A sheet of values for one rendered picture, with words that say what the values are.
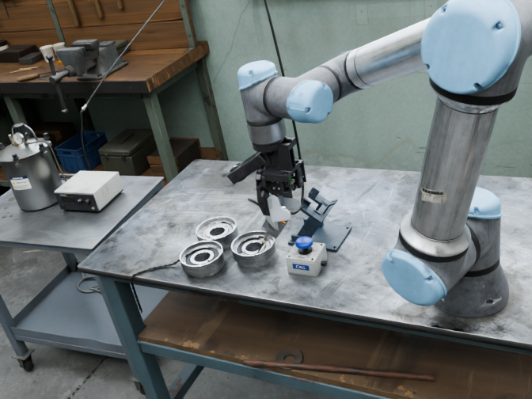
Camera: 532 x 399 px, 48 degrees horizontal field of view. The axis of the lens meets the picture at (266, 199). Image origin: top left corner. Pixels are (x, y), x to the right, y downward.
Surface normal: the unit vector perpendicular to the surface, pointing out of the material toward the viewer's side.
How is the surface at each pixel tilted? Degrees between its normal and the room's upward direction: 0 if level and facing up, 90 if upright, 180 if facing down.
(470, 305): 72
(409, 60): 109
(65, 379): 0
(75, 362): 0
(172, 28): 90
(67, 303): 0
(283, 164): 90
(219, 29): 90
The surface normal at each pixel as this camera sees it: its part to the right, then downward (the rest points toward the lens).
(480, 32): -0.69, 0.37
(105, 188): 0.92, 0.04
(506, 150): -0.42, 0.51
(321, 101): 0.69, 0.24
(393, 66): -0.51, 0.74
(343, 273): -0.17, -0.86
